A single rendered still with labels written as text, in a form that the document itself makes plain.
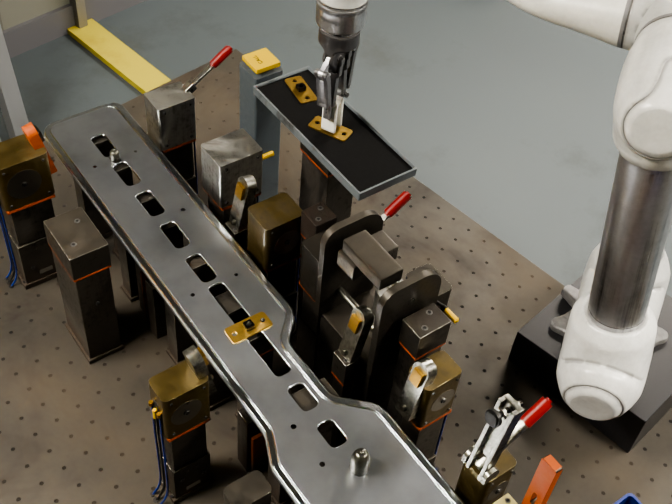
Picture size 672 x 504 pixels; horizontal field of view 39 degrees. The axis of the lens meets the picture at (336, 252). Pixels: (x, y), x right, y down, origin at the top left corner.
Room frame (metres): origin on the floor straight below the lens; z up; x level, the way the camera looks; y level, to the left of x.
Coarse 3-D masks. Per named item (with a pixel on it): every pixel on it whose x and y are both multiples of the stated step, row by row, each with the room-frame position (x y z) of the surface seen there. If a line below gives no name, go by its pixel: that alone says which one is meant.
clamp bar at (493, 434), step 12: (504, 396) 0.82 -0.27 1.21; (492, 408) 0.80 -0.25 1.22; (504, 408) 0.81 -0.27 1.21; (516, 408) 0.81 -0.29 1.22; (492, 420) 0.79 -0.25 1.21; (504, 420) 0.81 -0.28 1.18; (516, 420) 0.80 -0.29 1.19; (492, 432) 0.81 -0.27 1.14; (504, 432) 0.79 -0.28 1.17; (480, 444) 0.80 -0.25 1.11; (492, 444) 0.80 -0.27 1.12; (504, 444) 0.79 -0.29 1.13; (480, 456) 0.81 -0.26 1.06; (492, 456) 0.78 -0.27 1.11; (468, 468) 0.80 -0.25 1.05; (480, 480) 0.78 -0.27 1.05
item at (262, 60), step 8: (264, 48) 1.69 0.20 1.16; (248, 56) 1.66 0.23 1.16; (256, 56) 1.66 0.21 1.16; (264, 56) 1.66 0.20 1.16; (272, 56) 1.67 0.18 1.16; (248, 64) 1.64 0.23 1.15; (256, 64) 1.63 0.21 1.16; (264, 64) 1.64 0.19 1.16; (272, 64) 1.64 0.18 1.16; (256, 72) 1.62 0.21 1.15
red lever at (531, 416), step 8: (544, 400) 0.87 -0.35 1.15; (536, 408) 0.86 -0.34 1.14; (544, 408) 0.86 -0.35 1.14; (528, 416) 0.85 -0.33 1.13; (536, 416) 0.85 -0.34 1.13; (520, 424) 0.84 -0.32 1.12; (528, 424) 0.84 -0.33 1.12; (520, 432) 0.83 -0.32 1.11; (512, 440) 0.82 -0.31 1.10; (504, 448) 0.82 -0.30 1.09; (480, 464) 0.79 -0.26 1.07
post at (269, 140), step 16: (240, 64) 1.65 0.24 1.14; (240, 80) 1.65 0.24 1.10; (256, 80) 1.61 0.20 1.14; (240, 96) 1.65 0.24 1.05; (240, 112) 1.65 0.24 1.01; (256, 112) 1.61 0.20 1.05; (240, 128) 1.65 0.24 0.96; (256, 128) 1.61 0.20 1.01; (272, 128) 1.64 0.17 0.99; (272, 144) 1.64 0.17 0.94; (272, 160) 1.64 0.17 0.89; (272, 176) 1.64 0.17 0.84; (272, 192) 1.64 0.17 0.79
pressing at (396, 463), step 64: (64, 128) 1.55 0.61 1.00; (128, 128) 1.57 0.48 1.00; (128, 192) 1.38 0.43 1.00; (192, 192) 1.39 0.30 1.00; (192, 256) 1.22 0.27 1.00; (192, 320) 1.07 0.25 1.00; (256, 384) 0.94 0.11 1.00; (320, 384) 0.96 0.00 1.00; (320, 448) 0.83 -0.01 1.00; (384, 448) 0.85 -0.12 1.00
